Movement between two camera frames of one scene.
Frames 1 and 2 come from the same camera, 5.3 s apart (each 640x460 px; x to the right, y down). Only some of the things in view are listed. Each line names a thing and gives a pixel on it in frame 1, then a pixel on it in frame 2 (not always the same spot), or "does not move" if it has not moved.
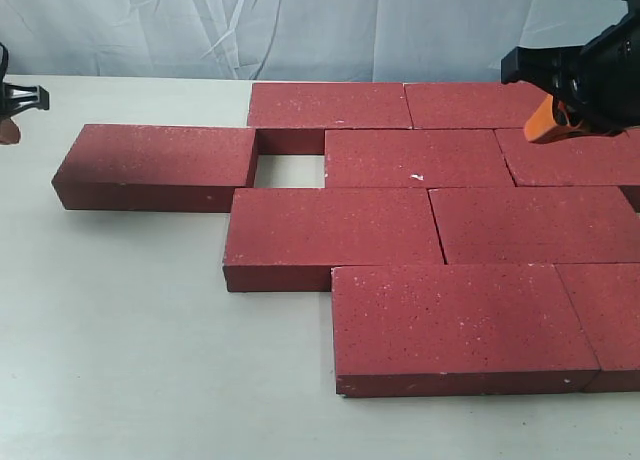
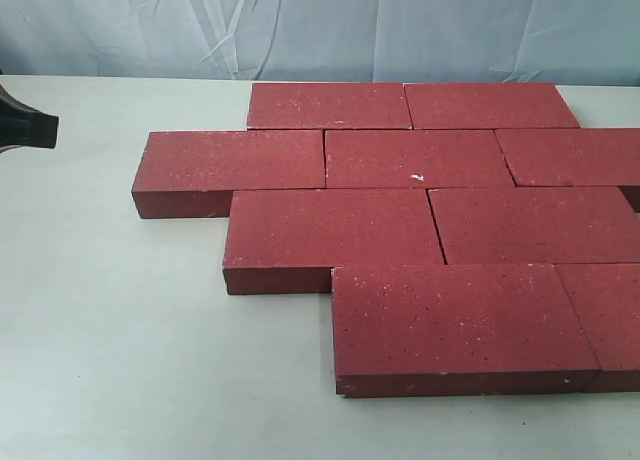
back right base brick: x=472 y=105 does not move
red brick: x=288 y=239 does not move
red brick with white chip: x=415 y=158 does not move
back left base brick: x=290 y=118 does not move
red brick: x=156 y=168 -> x=192 y=174
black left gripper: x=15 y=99 -> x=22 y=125
